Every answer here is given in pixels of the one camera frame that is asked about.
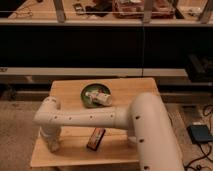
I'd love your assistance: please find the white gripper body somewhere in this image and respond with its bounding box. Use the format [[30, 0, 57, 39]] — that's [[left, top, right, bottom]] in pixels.
[[40, 127, 61, 152]]

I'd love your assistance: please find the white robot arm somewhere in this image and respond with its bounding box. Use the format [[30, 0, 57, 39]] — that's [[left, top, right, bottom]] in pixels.
[[34, 93, 184, 171]]

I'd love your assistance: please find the dark rectangular snack bar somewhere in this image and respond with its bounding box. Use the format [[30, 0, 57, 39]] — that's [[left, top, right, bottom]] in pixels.
[[87, 128, 106, 151]]

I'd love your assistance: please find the long wooden shelf bench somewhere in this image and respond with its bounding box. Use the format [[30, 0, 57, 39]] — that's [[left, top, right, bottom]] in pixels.
[[0, 67, 187, 77]]

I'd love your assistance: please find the green round plate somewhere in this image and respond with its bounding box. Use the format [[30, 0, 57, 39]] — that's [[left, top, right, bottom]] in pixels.
[[81, 83, 112, 108]]

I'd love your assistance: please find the black foot pedal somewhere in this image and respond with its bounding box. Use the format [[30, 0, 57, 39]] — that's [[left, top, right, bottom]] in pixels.
[[187, 125, 213, 144]]

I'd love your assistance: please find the black equipment box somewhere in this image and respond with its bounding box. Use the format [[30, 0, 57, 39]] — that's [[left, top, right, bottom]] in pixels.
[[185, 54, 213, 82]]

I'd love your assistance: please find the black cable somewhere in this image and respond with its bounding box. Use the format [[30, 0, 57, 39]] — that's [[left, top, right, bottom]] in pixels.
[[184, 104, 213, 171]]

